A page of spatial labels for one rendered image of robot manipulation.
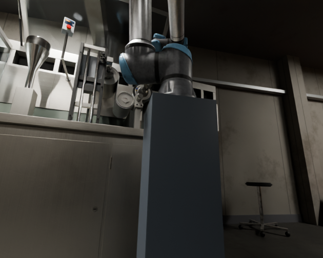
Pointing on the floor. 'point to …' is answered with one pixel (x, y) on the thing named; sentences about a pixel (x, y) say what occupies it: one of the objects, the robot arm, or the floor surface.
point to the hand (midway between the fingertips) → (146, 89)
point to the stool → (262, 212)
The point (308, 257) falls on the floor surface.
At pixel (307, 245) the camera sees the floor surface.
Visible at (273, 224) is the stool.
